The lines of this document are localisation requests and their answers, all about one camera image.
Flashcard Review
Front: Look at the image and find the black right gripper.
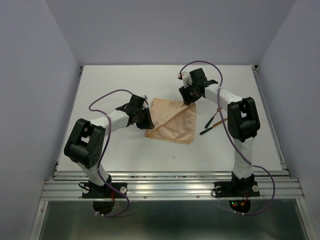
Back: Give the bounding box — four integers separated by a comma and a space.
178, 80, 201, 106

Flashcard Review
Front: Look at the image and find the peach cloth napkin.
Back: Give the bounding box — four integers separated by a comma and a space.
145, 98, 197, 145

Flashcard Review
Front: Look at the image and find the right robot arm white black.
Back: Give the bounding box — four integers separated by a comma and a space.
178, 68, 261, 195

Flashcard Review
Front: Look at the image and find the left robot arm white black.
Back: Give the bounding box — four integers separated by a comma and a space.
63, 94, 154, 198

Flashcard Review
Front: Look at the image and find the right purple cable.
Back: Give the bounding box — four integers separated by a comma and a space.
178, 60, 276, 217

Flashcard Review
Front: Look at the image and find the gold fork black handle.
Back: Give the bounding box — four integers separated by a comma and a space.
204, 108, 220, 129

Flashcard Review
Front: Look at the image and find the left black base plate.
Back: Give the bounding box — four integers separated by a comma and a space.
78, 181, 125, 199

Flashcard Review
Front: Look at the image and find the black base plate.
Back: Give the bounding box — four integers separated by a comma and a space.
211, 181, 260, 198
78, 181, 125, 199

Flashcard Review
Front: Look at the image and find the aluminium rail frame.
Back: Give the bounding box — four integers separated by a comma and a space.
31, 65, 313, 240

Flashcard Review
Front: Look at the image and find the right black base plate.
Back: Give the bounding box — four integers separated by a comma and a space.
211, 181, 260, 198

